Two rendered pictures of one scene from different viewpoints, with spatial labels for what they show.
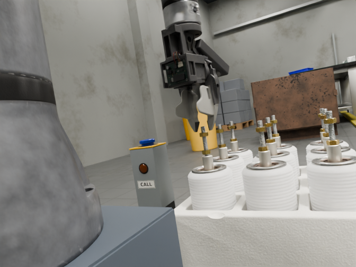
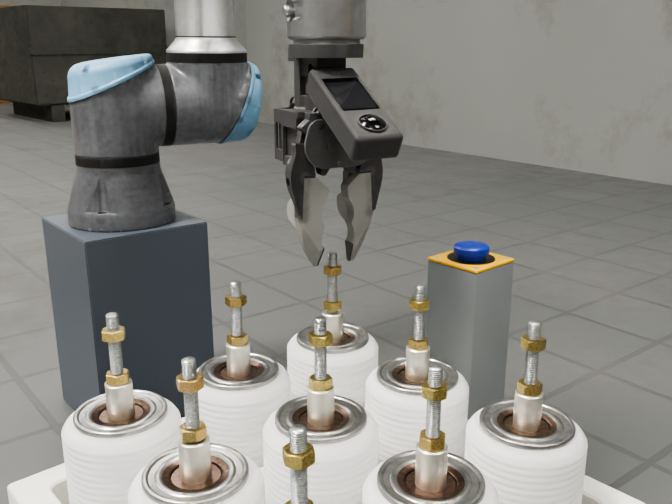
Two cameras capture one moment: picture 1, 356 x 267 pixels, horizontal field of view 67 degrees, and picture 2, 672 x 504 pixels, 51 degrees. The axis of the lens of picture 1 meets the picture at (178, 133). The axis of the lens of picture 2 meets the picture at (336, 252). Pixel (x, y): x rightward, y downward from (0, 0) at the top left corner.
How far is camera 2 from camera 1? 110 cm
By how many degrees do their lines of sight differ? 110
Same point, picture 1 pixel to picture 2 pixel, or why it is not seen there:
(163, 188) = (436, 351)
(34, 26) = (87, 134)
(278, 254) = not seen: hidden behind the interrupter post
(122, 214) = (105, 235)
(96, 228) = (86, 227)
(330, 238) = not seen: hidden behind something
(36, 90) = (85, 163)
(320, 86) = not seen: outside the picture
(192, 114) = (349, 221)
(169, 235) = (82, 252)
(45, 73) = (92, 154)
